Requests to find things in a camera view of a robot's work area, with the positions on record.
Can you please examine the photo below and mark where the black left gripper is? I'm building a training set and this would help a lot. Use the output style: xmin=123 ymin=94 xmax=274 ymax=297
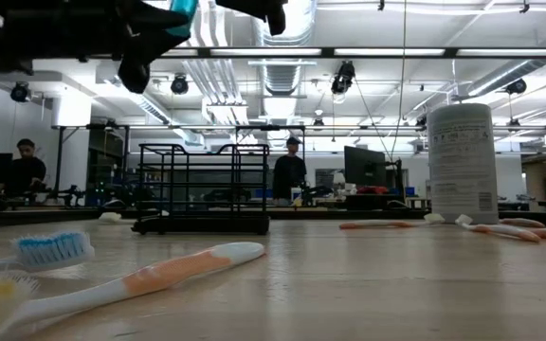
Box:
xmin=0 ymin=0 xmax=191 ymax=95

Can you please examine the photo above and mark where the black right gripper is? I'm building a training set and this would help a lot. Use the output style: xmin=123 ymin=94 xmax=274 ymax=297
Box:
xmin=214 ymin=0 xmax=288 ymax=37

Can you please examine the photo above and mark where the white wipes canister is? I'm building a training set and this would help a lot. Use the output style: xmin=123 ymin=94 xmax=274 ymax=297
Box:
xmin=427 ymin=102 xmax=500 ymax=225

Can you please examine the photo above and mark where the black ceiling spotlight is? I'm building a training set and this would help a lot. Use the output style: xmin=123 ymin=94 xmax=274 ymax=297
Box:
xmin=170 ymin=73 xmax=191 ymax=96
xmin=506 ymin=78 xmax=528 ymax=95
xmin=9 ymin=81 xmax=31 ymax=103
xmin=330 ymin=60 xmax=357 ymax=96

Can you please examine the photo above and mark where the black overhead beam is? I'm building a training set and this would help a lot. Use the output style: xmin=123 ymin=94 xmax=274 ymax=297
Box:
xmin=158 ymin=45 xmax=546 ymax=60

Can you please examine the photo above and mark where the person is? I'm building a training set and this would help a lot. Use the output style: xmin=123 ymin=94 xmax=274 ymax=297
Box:
xmin=271 ymin=135 xmax=308 ymax=207
xmin=6 ymin=137 xmax=47 ymax=198

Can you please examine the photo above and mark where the red cloth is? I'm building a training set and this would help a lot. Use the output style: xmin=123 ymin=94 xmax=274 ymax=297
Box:
xmin=355 ymin=185 xmax=391 ymax=196

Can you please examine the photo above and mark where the black monitor stand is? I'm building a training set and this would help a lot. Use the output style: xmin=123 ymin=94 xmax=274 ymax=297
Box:
xmin=385 ymin=158 xmax=405 ymax=206

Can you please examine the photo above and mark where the blue and white toothbrush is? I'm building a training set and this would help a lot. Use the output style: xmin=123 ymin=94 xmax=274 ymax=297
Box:
xmin=0 ymin=230 xmax=96 ymax=276

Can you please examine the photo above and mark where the silver air duct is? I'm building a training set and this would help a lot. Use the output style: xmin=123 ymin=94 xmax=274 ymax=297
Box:
xmin=251 ymin=0 xmax=319 ymax=143

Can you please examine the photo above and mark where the thin hanging cable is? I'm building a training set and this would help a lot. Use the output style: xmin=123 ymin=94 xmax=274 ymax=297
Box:
xmin=389 ymin=0 xmax=408 ymax=160

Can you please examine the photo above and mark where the black wire caddy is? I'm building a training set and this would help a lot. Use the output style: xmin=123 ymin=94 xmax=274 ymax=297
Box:
xmin=130 ymin=143 xmax=271 ymax=237

